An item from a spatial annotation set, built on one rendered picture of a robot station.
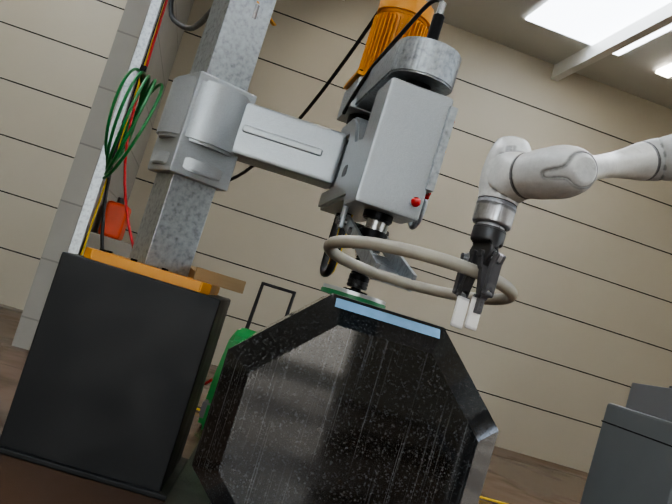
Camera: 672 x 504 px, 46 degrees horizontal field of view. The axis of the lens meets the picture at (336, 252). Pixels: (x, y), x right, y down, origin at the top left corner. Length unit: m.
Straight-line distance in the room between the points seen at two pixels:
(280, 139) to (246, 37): 0.44
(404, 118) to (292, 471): 1.14
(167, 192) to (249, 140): 0.38
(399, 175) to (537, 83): 6.32
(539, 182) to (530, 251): 6.86
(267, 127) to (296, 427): 1.35
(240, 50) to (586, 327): 6.24
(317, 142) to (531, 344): 5.69
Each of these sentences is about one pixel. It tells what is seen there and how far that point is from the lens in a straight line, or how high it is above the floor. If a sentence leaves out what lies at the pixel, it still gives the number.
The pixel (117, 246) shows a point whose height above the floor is 0.82.
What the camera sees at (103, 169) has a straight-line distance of 5.20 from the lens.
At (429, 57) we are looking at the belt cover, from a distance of 2.62.
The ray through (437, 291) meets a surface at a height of 0.95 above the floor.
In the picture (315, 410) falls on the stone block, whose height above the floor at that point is 0.53.
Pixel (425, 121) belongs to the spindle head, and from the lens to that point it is 2.60.
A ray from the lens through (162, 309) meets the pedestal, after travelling 2.96.
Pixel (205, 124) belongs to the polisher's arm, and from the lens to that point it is 3.15.
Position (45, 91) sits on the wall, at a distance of 8.08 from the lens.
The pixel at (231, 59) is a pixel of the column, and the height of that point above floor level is 1.66.
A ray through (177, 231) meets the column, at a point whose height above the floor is 0.94.
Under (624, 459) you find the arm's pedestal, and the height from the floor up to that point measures 0.66.
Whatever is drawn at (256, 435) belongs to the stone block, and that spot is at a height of 0.42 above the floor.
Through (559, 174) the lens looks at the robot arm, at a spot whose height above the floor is 1.21.
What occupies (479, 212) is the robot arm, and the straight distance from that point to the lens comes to 1.79.
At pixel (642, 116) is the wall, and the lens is 9.30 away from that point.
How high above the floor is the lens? 0.81
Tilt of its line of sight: 4 degrees up
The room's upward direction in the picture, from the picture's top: 17 degrees clockwise
